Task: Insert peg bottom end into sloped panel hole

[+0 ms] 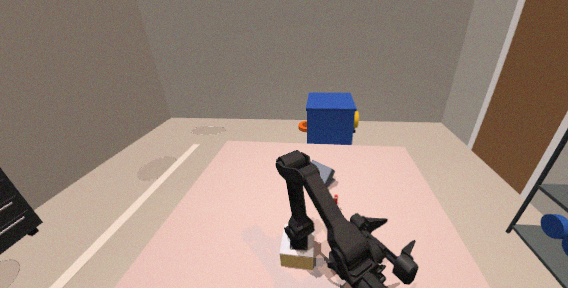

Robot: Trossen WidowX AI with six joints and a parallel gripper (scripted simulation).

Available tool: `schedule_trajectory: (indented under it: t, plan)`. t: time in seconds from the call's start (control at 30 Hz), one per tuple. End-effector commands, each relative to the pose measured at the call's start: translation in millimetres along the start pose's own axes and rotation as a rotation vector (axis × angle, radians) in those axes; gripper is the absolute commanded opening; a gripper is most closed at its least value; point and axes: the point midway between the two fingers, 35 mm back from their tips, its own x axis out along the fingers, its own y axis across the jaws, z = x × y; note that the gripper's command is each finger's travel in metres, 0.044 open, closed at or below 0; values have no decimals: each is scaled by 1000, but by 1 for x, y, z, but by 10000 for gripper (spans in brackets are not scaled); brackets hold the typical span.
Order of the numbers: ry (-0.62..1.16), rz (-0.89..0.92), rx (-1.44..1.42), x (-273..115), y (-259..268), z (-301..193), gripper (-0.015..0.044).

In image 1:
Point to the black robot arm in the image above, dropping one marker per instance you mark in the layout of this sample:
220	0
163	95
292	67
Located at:
348	244

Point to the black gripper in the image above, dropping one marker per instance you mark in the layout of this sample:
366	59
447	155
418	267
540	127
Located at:
404	266

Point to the grey sloped panel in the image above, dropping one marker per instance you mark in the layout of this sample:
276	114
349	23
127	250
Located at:
326	173

